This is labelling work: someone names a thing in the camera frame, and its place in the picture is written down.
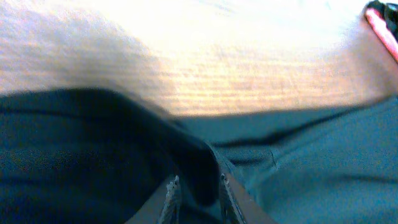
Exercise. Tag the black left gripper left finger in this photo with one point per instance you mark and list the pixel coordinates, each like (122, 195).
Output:
(163, 206)

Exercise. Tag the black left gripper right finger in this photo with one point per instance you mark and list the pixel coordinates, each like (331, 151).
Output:
(237, 206)

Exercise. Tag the plain black t-shirt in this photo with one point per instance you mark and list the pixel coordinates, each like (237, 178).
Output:
(95, 156)

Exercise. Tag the red garment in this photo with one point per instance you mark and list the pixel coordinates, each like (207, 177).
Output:
(379, 26)

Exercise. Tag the black patterned jersey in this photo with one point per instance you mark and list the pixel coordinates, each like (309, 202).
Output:
(388, 12)

